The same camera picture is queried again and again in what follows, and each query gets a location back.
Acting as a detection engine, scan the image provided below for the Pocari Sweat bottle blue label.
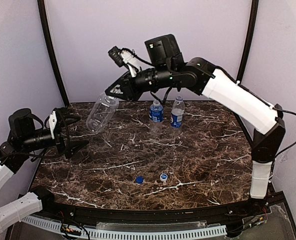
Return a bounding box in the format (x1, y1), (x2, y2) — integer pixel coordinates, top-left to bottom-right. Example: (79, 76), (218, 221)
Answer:
(149, 100), (164, 136)

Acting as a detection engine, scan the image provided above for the black table front rail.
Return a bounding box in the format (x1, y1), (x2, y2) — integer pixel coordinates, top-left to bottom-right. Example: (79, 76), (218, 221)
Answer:
(31, 186), (275, 226)

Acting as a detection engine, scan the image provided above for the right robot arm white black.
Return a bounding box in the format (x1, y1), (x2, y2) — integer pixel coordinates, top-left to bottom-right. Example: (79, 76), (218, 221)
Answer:
(105, 34), (286, 199)

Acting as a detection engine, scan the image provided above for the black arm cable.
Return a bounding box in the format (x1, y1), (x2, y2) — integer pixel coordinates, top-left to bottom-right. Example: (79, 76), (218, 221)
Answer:
(29, 109), (72, 163)
(222, 69), (296, 176)

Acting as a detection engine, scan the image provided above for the blue Pepsi bottle cap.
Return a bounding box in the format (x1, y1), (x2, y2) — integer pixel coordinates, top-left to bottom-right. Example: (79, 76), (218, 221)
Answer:
(135, 176), (144, 184)

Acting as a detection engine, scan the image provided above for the grey slotted cable duct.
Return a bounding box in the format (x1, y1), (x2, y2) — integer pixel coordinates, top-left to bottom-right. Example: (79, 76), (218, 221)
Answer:
(20, 214), (228, 240)

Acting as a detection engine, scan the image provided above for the small circuit board with wires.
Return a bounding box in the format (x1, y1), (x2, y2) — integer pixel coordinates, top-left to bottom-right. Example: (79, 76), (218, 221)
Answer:
(59, 223), (82, 238)

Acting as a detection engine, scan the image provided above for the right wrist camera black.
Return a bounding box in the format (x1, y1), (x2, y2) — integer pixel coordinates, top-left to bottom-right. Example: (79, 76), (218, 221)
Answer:
(107, 45), (142, 77)

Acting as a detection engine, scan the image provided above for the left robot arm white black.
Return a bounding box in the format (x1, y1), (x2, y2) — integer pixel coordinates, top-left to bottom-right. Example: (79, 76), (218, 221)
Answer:
(0, 108), (89, 234)

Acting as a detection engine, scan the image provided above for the small clear bottle white cap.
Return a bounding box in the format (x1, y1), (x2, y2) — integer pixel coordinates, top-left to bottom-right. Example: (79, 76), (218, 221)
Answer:
(86, 92), (119, 134)

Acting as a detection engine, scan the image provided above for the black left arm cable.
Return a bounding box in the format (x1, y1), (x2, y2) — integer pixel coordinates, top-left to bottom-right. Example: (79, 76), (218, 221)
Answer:
(29, 109), (72, 163)

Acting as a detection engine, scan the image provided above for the black right corner post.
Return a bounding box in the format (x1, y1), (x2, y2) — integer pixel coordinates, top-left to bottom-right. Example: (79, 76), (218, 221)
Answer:
(237, 0), (259, 81)

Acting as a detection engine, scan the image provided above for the black corner post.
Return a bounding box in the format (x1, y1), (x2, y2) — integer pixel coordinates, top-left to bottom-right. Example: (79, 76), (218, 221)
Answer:
(37, 0), (70, 108)
(237, 0), (259, 81)

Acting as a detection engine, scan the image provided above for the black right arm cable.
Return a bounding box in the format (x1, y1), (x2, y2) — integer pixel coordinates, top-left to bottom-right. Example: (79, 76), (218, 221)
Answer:
(222, 69), (296, 176)

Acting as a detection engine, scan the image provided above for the black left corner post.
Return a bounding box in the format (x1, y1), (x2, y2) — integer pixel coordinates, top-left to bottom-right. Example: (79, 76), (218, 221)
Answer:
(37, 0), (70, 108)

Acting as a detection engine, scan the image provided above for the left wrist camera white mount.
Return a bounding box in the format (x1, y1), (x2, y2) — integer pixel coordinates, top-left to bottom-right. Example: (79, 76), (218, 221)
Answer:
(48, 110), (57, 140)

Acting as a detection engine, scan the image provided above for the Pepsi bottle blue label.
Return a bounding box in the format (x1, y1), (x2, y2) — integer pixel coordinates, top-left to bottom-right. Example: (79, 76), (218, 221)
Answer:
(171, 95), (185, 131)

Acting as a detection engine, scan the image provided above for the white blue bottle cap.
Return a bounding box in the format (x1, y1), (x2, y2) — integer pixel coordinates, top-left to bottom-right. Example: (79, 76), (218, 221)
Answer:
(160, 173), (168, 182)

